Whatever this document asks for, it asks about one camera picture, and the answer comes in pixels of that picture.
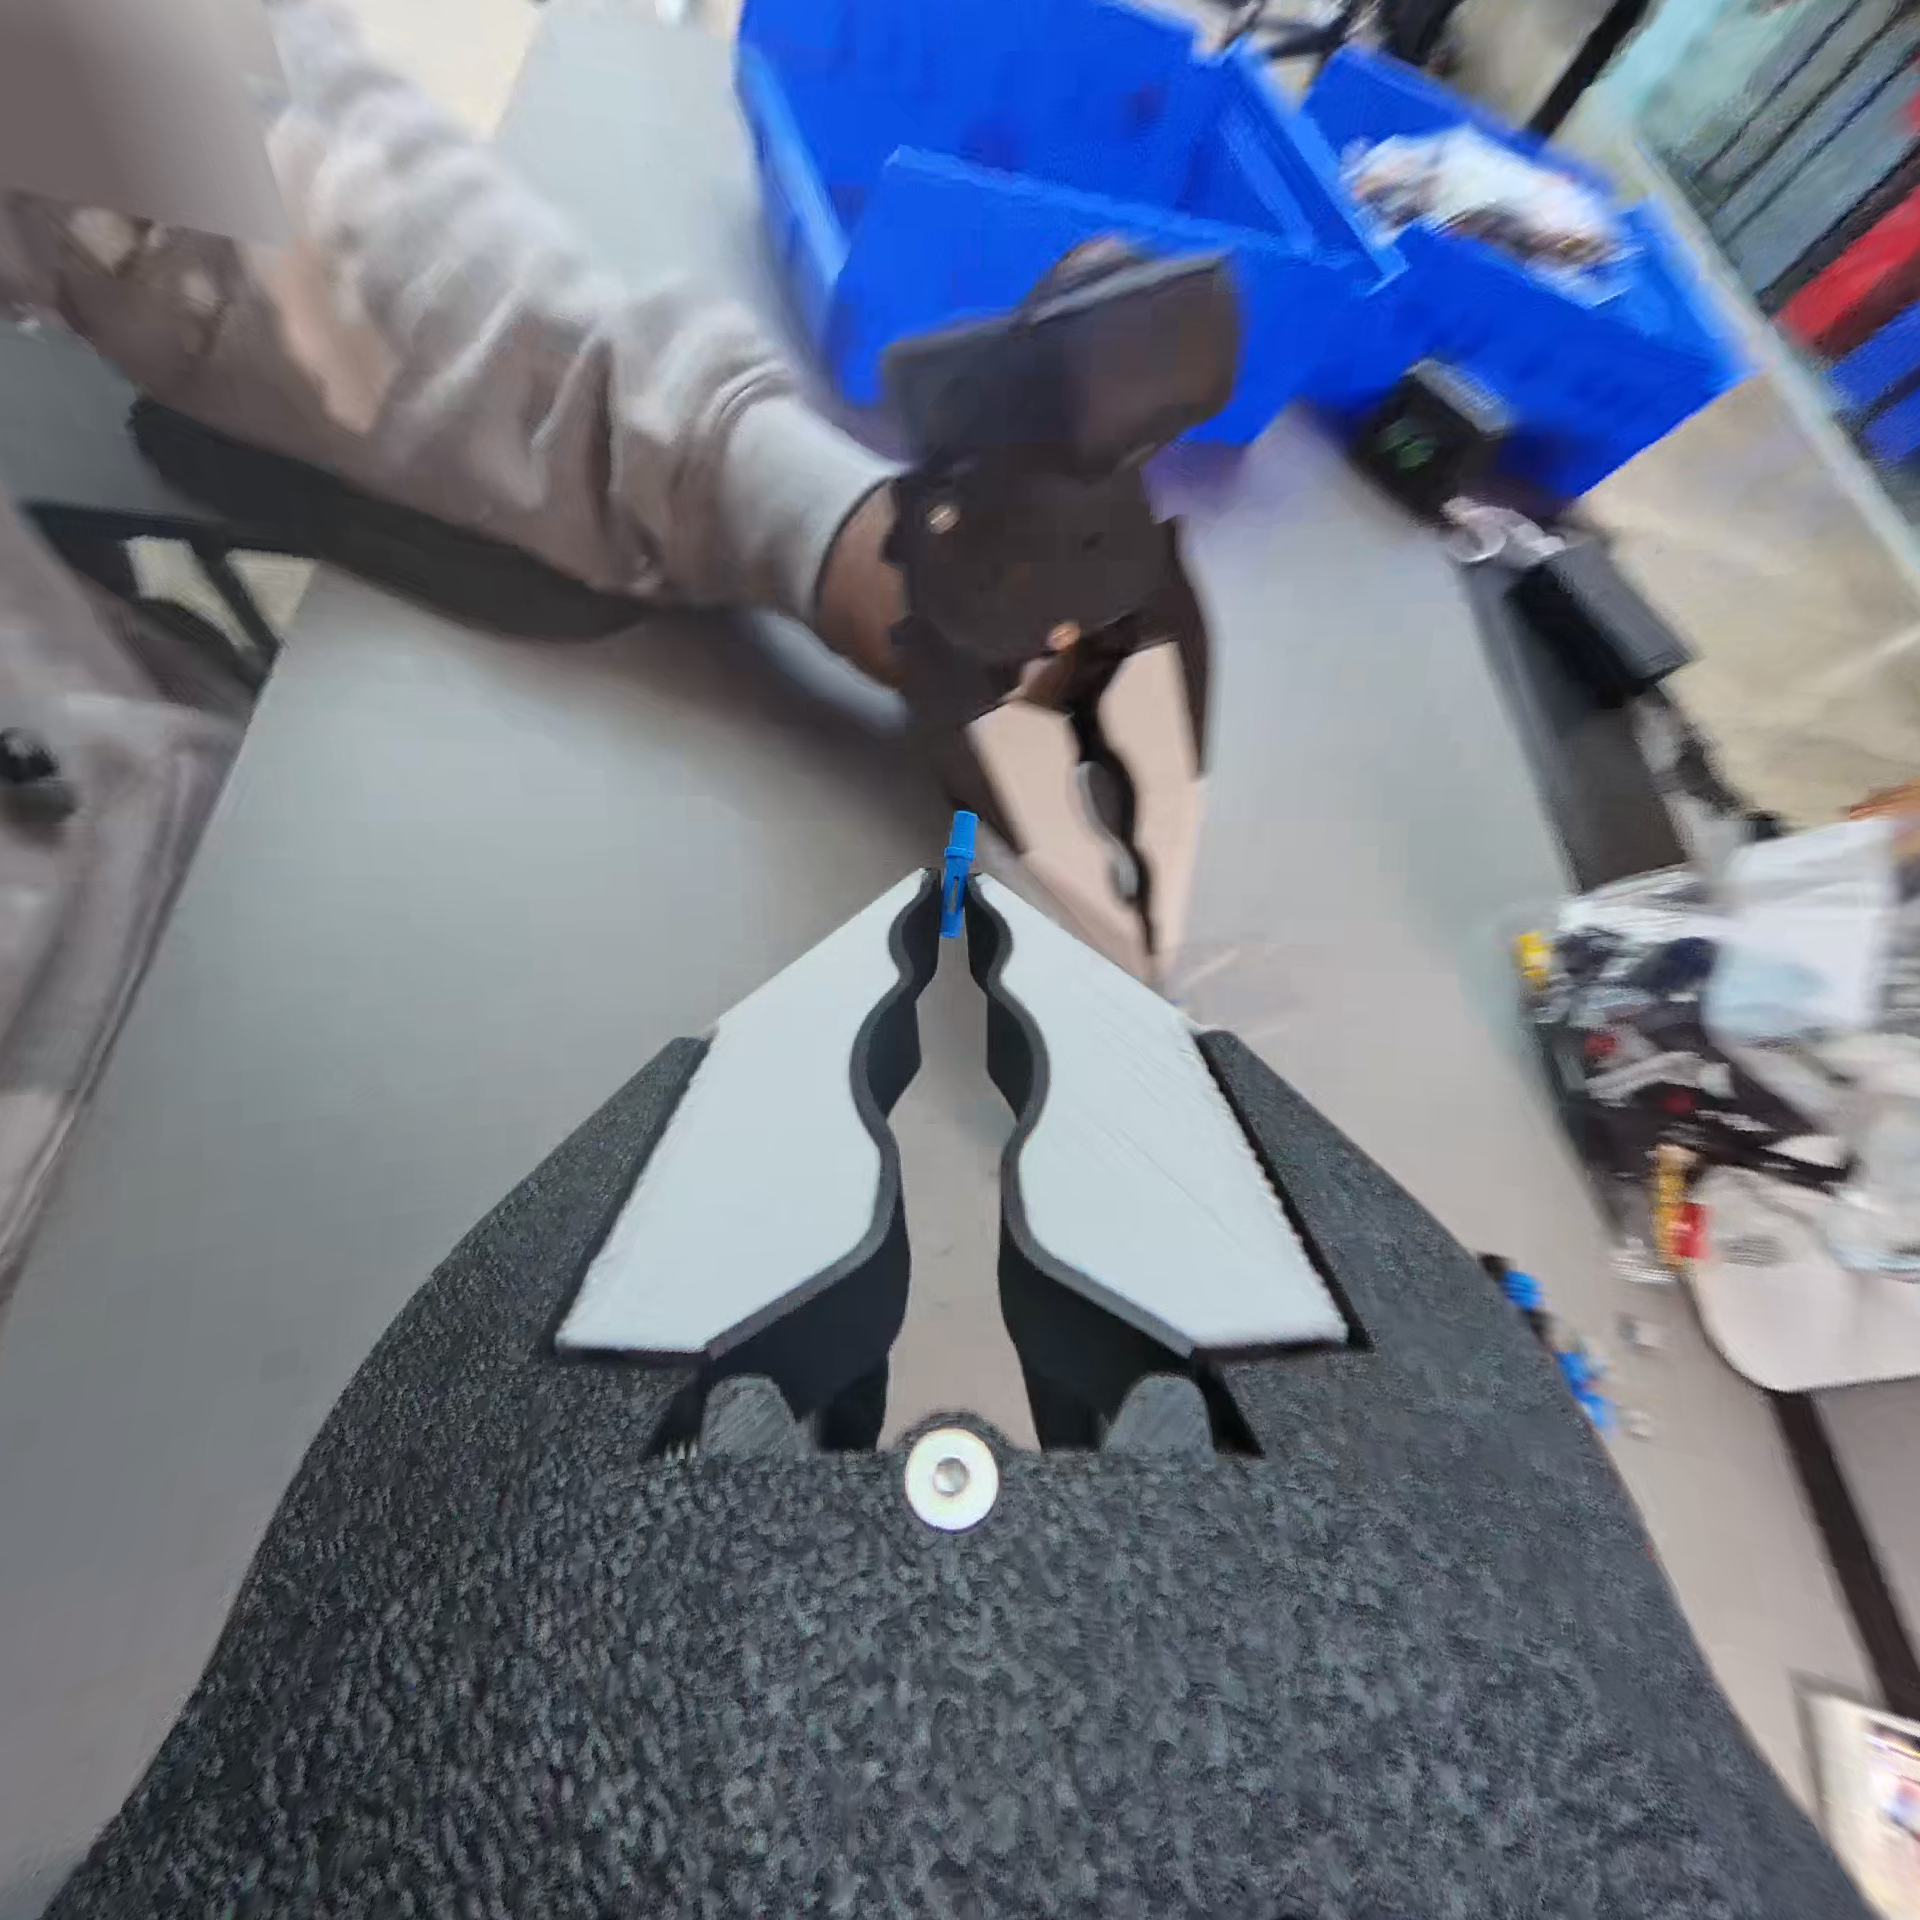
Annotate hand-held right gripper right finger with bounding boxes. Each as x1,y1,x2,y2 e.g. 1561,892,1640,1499
964,872,1356,1453

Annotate printed paper sheet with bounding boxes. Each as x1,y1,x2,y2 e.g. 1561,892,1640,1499
1797,1677,1920,1920

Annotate scattered small blue bricks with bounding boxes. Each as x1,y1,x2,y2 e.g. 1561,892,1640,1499
1477,1253,1624,1440

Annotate blue plastic storage bin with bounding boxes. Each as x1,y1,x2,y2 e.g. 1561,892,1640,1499
730,0,1413,453
1302,41,1760,506

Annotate small black device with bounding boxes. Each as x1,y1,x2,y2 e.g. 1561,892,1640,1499
1353,356,1512,515

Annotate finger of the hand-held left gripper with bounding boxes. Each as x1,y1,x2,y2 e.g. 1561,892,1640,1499
1146,517,1215,781
1055,661,1162,963

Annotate person's left forearm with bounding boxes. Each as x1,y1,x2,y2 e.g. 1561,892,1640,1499
0,0,905,633

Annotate person's left hand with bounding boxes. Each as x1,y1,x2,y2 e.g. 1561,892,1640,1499
814,478,921,696

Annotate black box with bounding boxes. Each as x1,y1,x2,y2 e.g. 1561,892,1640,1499
1503,532,1700,712

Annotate pile of clear parts bags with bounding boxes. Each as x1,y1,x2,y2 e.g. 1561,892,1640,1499
1510,817,1920,1397

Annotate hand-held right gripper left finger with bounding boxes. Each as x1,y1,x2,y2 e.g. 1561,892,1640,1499
556,866,944,1456

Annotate grey desk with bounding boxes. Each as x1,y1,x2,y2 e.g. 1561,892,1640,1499
0,0,1894,1920

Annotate black chair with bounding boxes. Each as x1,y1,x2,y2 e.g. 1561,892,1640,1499
22,394,654,693

